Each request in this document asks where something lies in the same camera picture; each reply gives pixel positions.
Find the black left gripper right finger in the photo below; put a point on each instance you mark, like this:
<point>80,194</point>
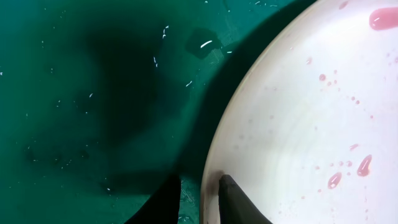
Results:
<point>234,205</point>

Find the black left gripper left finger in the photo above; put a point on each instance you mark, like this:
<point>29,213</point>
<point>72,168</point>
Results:
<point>163,205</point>

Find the pink plate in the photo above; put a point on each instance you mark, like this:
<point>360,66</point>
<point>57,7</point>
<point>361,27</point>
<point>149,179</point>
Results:
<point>310,134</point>

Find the teal plastic tray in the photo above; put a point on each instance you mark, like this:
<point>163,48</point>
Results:
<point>102,100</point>

